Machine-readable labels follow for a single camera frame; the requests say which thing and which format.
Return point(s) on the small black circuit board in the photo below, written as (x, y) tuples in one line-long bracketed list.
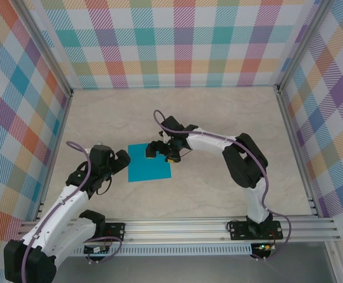
[(96, 250)]

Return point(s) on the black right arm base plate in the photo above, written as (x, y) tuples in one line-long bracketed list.
[(239, 231)]

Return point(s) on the aluminium side rail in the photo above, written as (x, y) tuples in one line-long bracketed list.
[(295, 147), (56, 147)]

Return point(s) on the aluminium mounting rail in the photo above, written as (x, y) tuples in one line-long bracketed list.
[(174, 230)]

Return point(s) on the aluminium frame post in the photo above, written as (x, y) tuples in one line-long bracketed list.
[(304, 44), (45, 48)]

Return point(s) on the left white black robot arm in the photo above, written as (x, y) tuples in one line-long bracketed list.
[(56, 212)]

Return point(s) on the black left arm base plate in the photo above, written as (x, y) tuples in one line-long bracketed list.
[(115, 231)]

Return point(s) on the blue paper sheet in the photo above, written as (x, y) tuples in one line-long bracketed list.
[(147, 169)]

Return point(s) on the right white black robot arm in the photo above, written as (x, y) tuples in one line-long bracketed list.
[(209, 143)]

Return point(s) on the circuit board with green light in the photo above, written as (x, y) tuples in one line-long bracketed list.
[(264, 247)]

